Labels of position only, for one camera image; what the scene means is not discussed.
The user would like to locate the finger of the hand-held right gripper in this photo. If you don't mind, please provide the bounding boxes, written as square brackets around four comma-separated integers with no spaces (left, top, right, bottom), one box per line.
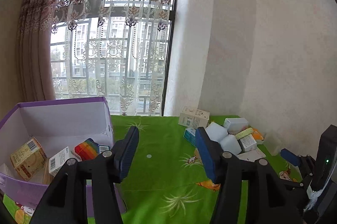
[280,149,316,177]
[286,176,313,189]

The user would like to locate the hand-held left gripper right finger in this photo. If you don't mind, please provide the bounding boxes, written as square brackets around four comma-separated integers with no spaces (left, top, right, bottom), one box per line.
[195,127,303,224]

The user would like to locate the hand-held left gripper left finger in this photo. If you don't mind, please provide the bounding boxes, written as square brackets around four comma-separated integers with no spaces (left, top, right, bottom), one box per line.
[29,126,139,224]

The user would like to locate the rainbow striped strap roll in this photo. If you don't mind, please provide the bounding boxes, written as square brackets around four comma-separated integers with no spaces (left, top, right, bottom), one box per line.
[72,138,100,161]

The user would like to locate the white red print medicine box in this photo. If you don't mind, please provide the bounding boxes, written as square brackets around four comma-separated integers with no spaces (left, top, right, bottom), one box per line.
[49,147,82,177]

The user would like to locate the purple cardboard box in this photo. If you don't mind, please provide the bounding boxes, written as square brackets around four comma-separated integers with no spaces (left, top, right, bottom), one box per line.
[0,97,127,216]

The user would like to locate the yellow ornate carton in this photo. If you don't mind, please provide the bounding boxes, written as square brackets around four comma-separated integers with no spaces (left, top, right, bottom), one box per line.
[10,138,48,181]

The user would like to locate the teal patterned box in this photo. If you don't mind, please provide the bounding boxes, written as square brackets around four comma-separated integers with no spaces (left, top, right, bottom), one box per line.
[184,127,198,147]

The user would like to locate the green printed tablecloth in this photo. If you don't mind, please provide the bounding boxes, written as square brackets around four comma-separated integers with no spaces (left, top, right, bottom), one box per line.
[3,116,306,224]

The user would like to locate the orange box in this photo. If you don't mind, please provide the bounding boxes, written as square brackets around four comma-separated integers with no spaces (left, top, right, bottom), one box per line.
[251,128,265,145]

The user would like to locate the flat white paper box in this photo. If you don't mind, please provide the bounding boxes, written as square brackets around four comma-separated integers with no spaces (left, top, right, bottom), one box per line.
[237,149,267,163]

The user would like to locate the beige carton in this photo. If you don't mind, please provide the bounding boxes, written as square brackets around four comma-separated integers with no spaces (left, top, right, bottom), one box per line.
[178,106,210,129]

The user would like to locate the white text printed box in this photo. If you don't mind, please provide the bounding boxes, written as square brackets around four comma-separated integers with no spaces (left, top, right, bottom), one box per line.
[239,134,257,152]

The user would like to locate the white open box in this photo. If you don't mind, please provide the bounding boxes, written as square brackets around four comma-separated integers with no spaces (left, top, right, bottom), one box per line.
[223,117,249,135]

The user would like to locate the lace curtain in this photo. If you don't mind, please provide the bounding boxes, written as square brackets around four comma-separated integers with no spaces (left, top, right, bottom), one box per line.
[50,0,182,116]

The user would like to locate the pink floral drape curtain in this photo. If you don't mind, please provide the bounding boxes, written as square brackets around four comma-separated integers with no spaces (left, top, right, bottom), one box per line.
[15,0,70,104]

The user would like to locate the dark window frame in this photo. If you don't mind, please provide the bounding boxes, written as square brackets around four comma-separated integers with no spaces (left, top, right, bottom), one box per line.
[50,0,183,117]

